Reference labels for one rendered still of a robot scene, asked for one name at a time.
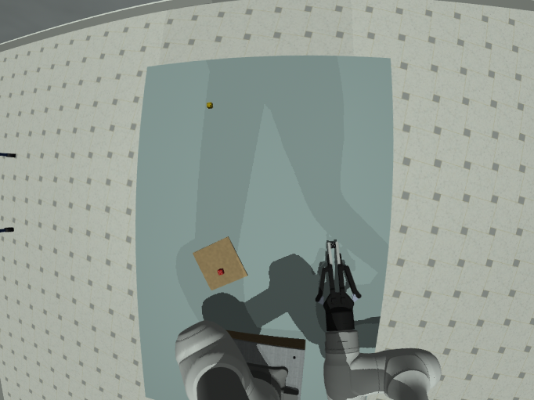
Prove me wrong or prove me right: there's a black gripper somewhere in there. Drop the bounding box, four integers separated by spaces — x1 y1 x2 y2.
316 242 361 331

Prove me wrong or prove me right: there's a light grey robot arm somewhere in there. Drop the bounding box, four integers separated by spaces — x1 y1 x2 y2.
175 320 442 400

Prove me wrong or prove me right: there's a tan mat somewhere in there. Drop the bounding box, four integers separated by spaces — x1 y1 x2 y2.
193 236 248 290

